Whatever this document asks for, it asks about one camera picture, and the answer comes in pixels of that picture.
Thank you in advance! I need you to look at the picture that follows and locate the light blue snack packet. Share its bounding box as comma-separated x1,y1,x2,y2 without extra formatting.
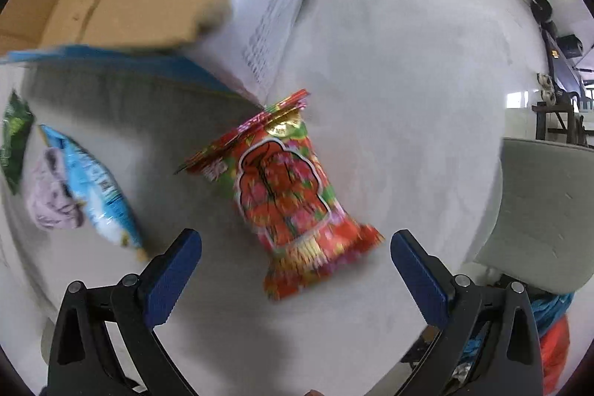
39,124,150,263

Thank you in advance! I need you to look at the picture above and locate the red snack packet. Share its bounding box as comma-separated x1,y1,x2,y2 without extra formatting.
174,89,386,302

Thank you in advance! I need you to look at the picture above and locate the cardboard box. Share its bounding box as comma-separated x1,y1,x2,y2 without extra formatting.
0,0,309,107

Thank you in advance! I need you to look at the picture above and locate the green snack packet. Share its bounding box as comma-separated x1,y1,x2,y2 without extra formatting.
0,91,36,195

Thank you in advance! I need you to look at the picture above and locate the grey chair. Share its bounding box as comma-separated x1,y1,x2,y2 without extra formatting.
472,137,594,295

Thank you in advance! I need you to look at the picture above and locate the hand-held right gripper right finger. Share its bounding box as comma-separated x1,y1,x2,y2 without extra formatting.
390,229,544,396

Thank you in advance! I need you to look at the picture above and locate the blue plastic bag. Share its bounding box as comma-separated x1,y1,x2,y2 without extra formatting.
529,291,575,337

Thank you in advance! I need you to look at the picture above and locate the pale purple snack packet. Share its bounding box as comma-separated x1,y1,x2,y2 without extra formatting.
25,147,85,232

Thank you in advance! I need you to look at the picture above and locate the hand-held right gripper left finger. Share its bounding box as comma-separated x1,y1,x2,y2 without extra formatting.
48,228,203,396

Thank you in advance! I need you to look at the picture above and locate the dark wooden frame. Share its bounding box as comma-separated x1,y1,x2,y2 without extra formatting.
531,92,594,146

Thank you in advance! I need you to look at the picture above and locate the red plastic bag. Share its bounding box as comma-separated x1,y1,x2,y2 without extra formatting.
538,315,571,396

